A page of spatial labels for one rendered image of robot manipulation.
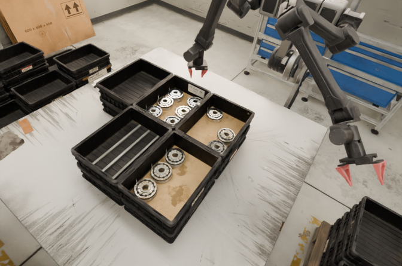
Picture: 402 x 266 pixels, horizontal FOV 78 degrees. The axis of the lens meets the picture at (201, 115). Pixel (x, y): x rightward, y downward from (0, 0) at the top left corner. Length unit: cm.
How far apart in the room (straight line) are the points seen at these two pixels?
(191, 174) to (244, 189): 33
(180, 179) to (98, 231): 43
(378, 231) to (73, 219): 169
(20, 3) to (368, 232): 393
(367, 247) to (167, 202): 118
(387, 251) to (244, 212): 88
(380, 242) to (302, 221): 61
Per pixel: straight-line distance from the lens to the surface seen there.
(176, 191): 121
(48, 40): 391
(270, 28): 315
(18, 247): 223
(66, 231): 136
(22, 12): 379
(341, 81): 315
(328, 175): 266
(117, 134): 144
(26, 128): 182
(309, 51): 93
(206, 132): 144
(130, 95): 166
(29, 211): 147
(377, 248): 187
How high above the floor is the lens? 190
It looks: 44 degrees down
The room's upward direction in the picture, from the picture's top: 8 degrees clockwise
